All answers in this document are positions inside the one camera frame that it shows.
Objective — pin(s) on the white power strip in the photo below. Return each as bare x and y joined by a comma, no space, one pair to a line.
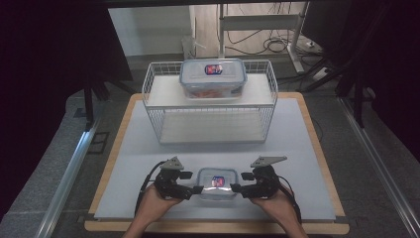
320,74

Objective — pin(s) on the aluminium rail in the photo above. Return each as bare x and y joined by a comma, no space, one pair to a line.
379,165
69,181

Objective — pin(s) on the large clear lidded food container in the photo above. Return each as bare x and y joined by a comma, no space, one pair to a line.
213,81

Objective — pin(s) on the person's right hand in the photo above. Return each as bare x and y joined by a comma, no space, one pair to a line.
280,208

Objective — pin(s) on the small clear lidded food container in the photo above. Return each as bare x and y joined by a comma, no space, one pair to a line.
217,181

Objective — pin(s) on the pale grey table mat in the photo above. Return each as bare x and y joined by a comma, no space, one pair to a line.
297,185

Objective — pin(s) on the black tripod stand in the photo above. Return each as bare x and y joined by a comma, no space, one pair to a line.
358,99
89,99

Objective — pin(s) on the person's left hand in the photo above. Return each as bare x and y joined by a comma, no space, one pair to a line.
150,206

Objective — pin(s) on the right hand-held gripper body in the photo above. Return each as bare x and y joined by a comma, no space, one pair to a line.
264,183

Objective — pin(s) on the white metal desk frame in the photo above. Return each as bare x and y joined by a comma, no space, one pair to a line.
261,21

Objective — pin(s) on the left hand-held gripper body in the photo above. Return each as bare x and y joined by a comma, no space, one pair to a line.
170,185

